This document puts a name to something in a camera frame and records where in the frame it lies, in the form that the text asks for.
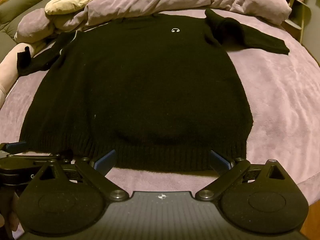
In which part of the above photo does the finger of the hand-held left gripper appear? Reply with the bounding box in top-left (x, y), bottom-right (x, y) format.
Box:
top-left (0, 141), bottom-right (28, 155)
top-left (7, 149), bottom-right (74, 166)

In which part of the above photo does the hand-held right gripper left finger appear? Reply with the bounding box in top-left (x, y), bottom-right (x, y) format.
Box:
top-left (37, 149), bottom-right (129, 202)

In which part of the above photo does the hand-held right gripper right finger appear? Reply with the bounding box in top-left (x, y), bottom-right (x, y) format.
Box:
top-left (195, 149), bottom-right (288, 202)

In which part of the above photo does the black knit sweater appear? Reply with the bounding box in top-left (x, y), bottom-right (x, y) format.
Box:
top-left (16, 8), bottom-right (290, 173)

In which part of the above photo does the person's left hand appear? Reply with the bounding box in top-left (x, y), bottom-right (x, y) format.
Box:
top-left (7, 192), bottom-right (21, 233)

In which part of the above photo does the pink long plush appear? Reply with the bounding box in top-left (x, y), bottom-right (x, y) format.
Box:
top-left (0, 41), bottom-right (47, 105)

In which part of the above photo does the purple pillow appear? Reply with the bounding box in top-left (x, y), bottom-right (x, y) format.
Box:
top-left (14, 8), bottom-right (58, 43)

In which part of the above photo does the green sofa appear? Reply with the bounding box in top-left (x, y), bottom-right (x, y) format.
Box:
top-left (0, 0), bottom-right (68, 63)

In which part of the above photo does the cream face plush cushion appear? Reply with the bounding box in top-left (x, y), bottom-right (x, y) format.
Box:
top-left (44, 0), bottom-right (99, 15)

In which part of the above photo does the small wall shelf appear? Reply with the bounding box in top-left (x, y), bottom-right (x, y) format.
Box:
top-left (281, 0), bottom-right (312, 43)

